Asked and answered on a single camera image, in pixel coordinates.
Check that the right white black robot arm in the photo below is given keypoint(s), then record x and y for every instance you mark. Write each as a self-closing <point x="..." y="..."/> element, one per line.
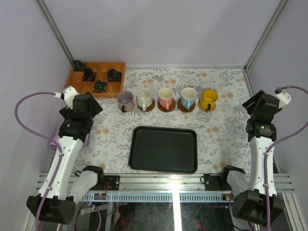
<point x="255" y="199"/>

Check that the yellow mug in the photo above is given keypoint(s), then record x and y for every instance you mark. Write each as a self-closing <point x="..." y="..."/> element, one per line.
<point x="208" y="99"/>

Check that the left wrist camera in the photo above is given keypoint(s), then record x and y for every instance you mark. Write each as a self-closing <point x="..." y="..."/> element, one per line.
<point x="68" y="95"/>

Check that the cream white mug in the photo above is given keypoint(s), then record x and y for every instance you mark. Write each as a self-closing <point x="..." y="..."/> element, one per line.
<point x="144" y="99"/>

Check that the blue mug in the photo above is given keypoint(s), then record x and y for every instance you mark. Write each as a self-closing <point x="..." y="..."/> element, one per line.
<point x="188" y="96"/>

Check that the purple mug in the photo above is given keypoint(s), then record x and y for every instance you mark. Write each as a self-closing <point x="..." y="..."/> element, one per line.
<point x="125" y="98"/>

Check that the orange wooden compartment tray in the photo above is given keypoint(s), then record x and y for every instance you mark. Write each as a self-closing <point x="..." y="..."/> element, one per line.
<point x="100" y="70"/>

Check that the floral tablecloth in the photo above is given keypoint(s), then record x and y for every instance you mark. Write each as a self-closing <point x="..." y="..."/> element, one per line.
<point x="221" y="136"/>

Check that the black serving tray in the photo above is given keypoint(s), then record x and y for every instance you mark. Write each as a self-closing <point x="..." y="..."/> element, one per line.
<point x="164" y="150"/>

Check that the aluminium front rail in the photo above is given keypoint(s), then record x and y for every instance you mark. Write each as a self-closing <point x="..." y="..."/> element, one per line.
<point x="163" y="183"/>

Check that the blue slotted cable duct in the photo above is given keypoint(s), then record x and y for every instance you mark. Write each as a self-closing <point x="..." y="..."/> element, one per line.
<point x="203" y="197"/>

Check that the pink mug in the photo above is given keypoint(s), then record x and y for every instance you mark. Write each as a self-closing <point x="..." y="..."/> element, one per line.
<point x="165" y="97"/>

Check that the black roll far corner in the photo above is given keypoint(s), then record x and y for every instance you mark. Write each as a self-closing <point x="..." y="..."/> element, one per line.
<point x="77" y="63"/>

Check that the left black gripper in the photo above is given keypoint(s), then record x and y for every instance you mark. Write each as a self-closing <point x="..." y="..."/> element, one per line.
<point x="95" y="106"/>

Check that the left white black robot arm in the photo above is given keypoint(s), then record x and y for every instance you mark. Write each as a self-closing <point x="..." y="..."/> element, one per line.
<point x="56" y="202"/>

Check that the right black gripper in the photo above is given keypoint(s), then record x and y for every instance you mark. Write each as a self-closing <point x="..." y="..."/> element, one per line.
<point x="255" y="98"/>

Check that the dark wooden coaster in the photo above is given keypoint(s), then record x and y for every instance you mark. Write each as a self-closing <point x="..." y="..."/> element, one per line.
<point x="151" y="107"/>
<point x="171" y="108"/>
<point x="183" y="109"/>

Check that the dark green yellow roll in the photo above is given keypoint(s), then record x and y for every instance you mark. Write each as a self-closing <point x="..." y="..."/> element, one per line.
<point x="99" y="86"/>

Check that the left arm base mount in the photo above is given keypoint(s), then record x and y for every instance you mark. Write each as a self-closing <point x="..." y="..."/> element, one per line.
<point x="104" y="183"/>

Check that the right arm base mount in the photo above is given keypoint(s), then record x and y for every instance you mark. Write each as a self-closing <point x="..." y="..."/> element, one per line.
<point x="216" y="181"/>

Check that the woven rattan coaster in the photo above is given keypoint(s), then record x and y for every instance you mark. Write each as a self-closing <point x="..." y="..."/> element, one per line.
<point x="206" y="110"/>
<point x="122" y="109"/>

